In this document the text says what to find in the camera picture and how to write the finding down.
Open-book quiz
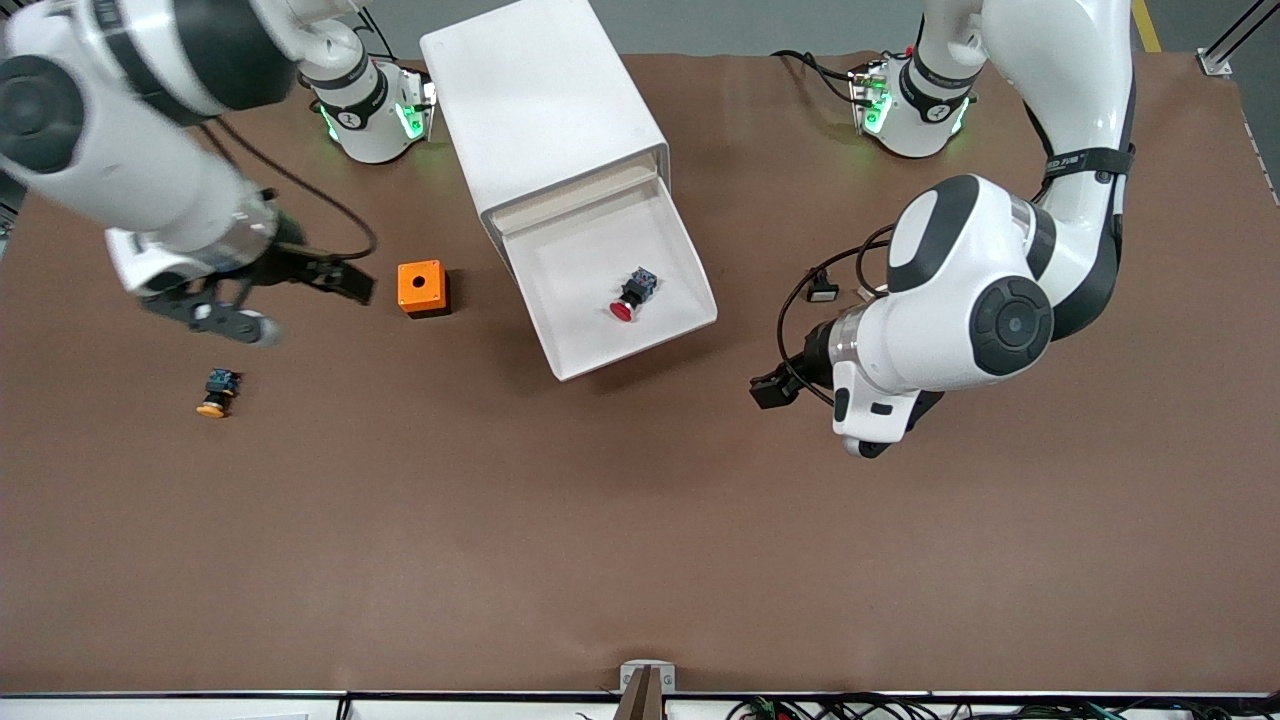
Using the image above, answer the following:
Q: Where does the red mushroom push button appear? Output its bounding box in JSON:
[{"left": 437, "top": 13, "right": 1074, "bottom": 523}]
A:
[{"left": 609, "top": 265, "right": 661, "bottom": 323}]

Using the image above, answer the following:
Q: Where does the yellow mushroom push button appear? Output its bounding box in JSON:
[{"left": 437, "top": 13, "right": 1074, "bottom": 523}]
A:
[{"left": 196, "top": 368, "right": 242, "bottom": 419}]

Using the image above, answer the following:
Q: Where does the brown table mat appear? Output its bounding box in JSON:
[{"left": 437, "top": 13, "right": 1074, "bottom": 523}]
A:
[{"left": 0, "top": 50, "right": 1280, "bottom": 698}]

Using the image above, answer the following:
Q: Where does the orange button enclosure box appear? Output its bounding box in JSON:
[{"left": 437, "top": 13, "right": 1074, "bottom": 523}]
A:
[{"left": 397, "top": 260, "right": 452, "bottom": 319}]

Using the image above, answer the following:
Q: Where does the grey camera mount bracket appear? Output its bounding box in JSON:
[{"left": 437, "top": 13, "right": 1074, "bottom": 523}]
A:
[{"left": 618, "top": 660, "right": 677, "bottom": 720}]

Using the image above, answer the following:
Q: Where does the aluminium frame profile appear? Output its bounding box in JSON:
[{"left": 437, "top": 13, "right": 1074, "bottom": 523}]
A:
[{"left": 1197, "top": 0, "right": 1280, "bottom": 78}]

